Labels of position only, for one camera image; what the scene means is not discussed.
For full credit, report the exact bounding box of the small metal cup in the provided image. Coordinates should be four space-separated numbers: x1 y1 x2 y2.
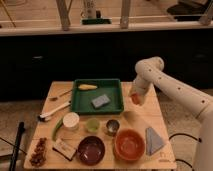
106 119 120 136

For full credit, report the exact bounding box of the yellow corn cob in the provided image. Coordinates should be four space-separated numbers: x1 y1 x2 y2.
78 84 98 90

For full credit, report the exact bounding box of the grey blue sponge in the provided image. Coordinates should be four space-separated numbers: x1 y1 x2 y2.
91 94 110 109

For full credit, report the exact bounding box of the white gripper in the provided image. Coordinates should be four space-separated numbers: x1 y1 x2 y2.
128 76 152 107

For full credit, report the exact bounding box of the orange bowl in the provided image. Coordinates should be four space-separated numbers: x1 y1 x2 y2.
114 129 145 162

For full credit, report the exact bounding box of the red apple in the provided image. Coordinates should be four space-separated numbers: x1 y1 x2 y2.
131 94 141 105

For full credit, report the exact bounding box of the white bottle on green base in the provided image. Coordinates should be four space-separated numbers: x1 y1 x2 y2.
81 0 111 25

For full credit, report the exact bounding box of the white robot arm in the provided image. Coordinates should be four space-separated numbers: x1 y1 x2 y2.
129 57 213 171

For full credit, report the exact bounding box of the white lidded container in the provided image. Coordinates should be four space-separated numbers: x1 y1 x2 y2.
63 112 80 130

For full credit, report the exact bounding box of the green plastic cup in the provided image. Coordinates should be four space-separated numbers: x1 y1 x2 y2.
85 118 100 133

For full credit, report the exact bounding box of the blue grey folded cloth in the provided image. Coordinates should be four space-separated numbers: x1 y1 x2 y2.
146 127 165 156

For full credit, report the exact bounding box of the dark purple bowl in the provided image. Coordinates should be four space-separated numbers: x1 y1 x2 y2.
77 136 105 166

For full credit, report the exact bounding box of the green plastic tray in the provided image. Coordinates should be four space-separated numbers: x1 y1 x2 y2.
70 79 124 115

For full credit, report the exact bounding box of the brown dried fruit cluster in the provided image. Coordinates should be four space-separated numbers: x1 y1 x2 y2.
30 138 46 167

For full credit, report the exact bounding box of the green chili pepper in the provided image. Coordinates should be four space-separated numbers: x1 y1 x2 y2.
52 117 63 141

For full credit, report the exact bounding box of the black pole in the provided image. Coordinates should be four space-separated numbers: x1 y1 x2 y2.
9 122 25 171

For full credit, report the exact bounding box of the black cable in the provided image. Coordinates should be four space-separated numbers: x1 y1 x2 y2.
168 132 201 171

